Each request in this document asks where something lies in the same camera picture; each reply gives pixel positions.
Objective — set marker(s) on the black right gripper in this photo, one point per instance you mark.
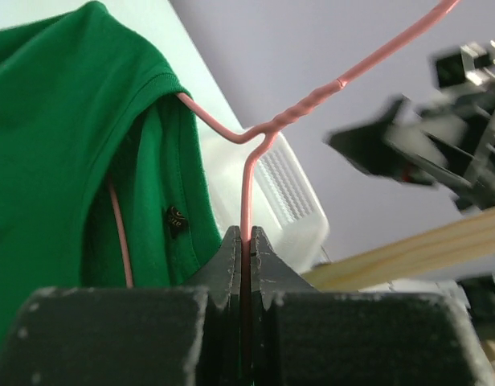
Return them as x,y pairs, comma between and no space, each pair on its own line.
452,143

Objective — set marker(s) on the wooden clothes rack frame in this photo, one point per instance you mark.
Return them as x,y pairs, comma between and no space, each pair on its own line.
464,240

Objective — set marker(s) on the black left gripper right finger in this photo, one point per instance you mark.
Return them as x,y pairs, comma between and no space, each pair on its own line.
302,336

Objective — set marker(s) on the pink wire hanger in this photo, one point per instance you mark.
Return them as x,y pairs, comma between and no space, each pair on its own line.
270,129

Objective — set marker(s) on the white perforated plastic basket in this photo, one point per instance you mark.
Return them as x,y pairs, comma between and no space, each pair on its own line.
284,203

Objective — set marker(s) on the green t shirt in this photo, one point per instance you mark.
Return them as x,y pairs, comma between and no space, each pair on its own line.
89,113

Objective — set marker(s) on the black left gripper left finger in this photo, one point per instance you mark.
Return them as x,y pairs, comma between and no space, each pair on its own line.
184,335

